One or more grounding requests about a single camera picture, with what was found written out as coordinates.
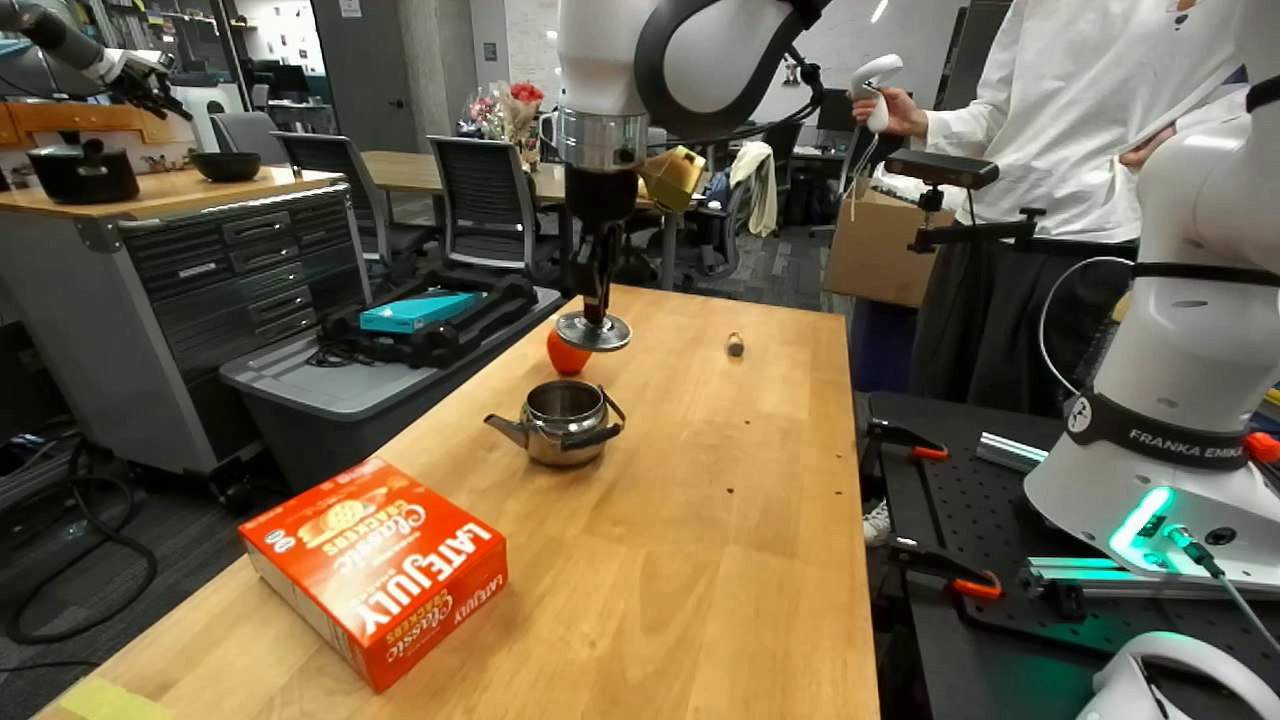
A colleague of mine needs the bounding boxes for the white curved shell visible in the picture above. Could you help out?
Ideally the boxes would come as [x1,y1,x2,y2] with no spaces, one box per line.
[1070,627,1280,720]

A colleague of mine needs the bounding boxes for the gray storage bin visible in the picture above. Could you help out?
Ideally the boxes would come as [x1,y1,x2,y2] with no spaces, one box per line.
[214,282,567,493]

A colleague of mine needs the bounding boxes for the gray cable with plug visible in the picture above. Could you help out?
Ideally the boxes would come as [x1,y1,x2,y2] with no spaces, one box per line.
[1155,517,1280,662]

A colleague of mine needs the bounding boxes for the yellow wrist camera mount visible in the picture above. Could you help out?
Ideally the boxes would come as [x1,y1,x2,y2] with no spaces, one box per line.
[635,145,712,221]

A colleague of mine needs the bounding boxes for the wooden background table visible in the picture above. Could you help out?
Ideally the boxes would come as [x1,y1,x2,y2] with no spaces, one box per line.
[356,145,580,216]

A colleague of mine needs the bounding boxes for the person in white shirt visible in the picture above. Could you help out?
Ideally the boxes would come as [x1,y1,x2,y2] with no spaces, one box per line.
[884,0,1258,422]

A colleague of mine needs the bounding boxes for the gray drawer cabinet wooden top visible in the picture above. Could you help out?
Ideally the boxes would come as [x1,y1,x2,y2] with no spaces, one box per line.
[0,165,381,482]

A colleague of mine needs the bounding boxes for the orange wooden box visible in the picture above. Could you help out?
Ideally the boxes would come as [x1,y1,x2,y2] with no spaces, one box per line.
[0,99,200,161]

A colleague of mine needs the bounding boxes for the black clamp orange handle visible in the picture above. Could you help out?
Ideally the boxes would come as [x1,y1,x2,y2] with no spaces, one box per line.
[862,412,957,469]
[887,534,1006,609]

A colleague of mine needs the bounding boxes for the light gray chair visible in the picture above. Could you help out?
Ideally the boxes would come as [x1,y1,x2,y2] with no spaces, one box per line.
[208,110,292,167]

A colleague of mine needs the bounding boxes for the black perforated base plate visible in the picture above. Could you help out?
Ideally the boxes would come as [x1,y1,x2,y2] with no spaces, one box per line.
[859,389,1280,720]

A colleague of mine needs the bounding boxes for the orange cracker box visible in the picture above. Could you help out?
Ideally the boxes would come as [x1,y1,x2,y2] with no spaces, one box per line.
[234,462,510,697]

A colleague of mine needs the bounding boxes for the silver steel kettle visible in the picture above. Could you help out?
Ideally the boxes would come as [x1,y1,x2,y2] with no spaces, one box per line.
[480,375,630,474]

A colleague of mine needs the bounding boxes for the brown cardboard box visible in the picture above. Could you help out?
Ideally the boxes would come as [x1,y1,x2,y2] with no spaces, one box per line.
[822,186,959,313]

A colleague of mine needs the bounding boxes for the black camera on stand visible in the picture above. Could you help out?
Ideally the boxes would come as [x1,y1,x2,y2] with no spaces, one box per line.
[884,145,1003,191]

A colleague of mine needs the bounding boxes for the dark mesh office chair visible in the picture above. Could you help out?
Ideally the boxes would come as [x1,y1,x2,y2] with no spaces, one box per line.
[425,134,543,282]

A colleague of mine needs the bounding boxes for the black bowl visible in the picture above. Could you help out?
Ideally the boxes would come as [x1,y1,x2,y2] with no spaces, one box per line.
[186,148,269,187]

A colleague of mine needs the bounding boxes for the beige towel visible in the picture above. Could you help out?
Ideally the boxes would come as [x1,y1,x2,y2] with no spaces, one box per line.
[729,136,783,245]

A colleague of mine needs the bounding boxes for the yellow sticky note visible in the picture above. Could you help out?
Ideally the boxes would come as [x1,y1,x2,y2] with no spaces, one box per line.
[49,672,178,720]

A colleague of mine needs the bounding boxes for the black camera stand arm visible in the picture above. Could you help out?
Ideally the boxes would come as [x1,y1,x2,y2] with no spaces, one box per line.
[908,186,1153,264]

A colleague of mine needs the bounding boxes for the black pot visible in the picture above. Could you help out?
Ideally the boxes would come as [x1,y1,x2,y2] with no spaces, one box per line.
[22,134,142,209]

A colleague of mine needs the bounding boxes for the teal case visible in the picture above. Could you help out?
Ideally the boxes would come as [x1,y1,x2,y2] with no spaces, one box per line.
[351,289,487,340]

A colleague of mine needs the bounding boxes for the white handheld controller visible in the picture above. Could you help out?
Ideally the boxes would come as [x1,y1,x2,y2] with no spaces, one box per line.
[834,50,908,199]

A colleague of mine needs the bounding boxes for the silver steel kettle lid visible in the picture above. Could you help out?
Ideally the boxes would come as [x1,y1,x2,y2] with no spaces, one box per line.
[552,308,635,358]

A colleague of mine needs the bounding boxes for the red and white flowers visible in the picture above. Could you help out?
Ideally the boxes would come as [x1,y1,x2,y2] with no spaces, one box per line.
[463,78,552,148]

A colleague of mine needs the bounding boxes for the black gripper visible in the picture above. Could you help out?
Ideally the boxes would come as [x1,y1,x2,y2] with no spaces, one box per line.
[563,165,640,324]

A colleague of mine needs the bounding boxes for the person right hand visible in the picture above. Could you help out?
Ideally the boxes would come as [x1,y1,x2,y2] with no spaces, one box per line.
[887,89,936,145]

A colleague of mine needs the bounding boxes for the orange apple-shaped fruit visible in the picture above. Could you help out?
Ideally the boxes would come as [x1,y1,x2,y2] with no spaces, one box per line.
[543,327,601,379]

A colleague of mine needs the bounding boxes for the orange red knob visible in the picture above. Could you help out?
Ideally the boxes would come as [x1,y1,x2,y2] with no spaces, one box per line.
[1241,423,1280,474]

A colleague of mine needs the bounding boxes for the long aluminium rail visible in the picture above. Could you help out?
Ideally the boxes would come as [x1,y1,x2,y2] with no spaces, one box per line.
[1021,550,1280,609]

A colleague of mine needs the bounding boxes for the short aluminium bar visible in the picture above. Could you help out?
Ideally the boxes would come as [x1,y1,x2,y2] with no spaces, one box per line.
[971,423,1058,476]

